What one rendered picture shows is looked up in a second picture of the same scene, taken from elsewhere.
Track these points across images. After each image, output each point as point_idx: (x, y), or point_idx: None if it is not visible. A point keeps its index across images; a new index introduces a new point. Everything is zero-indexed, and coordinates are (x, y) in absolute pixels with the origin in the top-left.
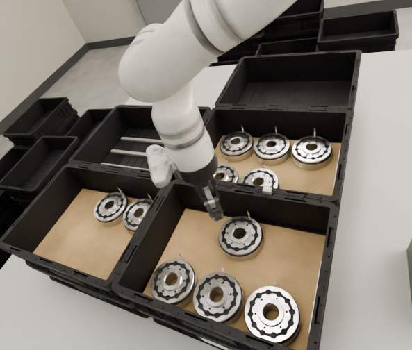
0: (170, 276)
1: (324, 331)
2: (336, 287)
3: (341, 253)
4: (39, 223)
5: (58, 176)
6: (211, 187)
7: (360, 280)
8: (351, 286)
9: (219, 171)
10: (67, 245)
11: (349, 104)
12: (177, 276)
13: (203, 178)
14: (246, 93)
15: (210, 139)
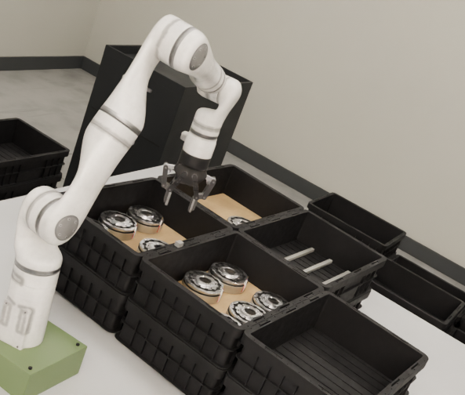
0: None
1: (55, 297)
2: (81, 322)
3: (107, 343)
4: (249, 194)
5: (289, 201)
6: (175, 166)
7: (75, 334)
8: (74, 327)
9: (236, 273)
10: (221, 207)
11: (250, 335)
12: (146, 215)
13: (179, 155)
14: (376, 372)
15: (196, 146)
